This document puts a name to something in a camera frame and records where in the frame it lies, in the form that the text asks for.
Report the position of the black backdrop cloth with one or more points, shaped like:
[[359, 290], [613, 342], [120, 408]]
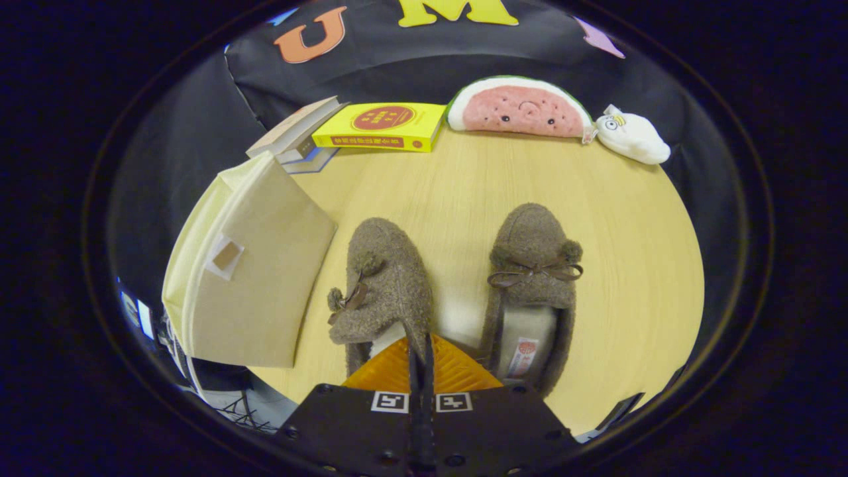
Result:
[[411, 59]]

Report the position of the beige fabric storage box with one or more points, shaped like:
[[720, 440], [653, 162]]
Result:
[[265, 291]]

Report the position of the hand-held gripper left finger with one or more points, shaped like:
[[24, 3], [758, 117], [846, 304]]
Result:
[[344, 430]]

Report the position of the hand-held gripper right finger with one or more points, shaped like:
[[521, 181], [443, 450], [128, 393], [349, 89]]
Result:
[[503, 430]]

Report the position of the small black bracket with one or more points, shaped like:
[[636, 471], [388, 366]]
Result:
[[619, 412]]

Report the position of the yellow book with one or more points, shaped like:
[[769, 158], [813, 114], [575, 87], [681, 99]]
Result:
[[430, 116]]

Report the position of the grey book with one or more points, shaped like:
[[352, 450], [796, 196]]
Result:
[[298, 151]]

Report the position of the white plush toy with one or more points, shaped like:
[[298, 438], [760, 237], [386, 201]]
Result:
[[636, 139]]

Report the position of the watermelon plush toy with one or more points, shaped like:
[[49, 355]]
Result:
[[517, 109]]

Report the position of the brown fuzzy shoe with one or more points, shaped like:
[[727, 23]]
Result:
[[536, 232], [391, 265]]

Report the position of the beige book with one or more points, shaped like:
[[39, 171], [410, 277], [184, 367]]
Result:
[[298, 126]]

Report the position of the blue-edged book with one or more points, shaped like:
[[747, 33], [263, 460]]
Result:
[[315, 162]]

